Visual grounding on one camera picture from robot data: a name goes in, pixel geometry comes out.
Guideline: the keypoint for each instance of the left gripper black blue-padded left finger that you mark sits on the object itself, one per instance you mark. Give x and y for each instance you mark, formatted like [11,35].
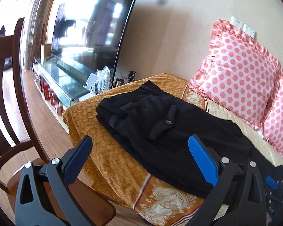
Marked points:
[43,196]

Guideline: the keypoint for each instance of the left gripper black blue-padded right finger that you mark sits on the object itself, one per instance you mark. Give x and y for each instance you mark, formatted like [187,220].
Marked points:
[249,205]

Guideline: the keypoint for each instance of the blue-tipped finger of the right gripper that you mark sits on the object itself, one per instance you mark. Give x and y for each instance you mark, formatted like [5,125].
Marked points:
[271,183]

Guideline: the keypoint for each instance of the black pants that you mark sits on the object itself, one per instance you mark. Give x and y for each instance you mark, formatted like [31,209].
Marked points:
[154,127]

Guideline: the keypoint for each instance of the dark wooden chair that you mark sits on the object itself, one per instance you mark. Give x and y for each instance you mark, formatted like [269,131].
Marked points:
[99,210]

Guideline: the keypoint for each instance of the pink polka dot pillow right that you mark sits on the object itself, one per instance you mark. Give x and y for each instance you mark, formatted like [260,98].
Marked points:
[273,124]

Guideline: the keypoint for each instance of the pink polka dot pillow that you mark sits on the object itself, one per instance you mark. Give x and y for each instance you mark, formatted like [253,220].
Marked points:
[237,73]
[273,124]

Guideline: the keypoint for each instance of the yellow patterned bed cover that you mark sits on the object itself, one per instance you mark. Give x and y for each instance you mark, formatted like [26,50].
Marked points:
[115,175]

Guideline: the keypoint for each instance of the pink polka dot pillow left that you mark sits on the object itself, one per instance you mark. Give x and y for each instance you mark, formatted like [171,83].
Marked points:
[237,73]

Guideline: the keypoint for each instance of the glass tv stand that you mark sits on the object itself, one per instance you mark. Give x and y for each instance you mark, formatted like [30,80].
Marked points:
[66,77]

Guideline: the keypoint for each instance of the white phone stand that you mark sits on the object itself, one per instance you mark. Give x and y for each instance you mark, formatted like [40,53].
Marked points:
[90,82]

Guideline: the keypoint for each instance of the clear plastic bag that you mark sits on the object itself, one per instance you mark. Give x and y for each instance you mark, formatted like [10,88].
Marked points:
[103,81]

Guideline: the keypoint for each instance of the black flat screen television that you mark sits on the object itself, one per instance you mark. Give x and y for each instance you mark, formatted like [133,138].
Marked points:
[88,35]

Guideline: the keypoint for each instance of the white wall socket left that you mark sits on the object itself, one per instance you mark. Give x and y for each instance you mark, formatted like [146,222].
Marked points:
[236,22]

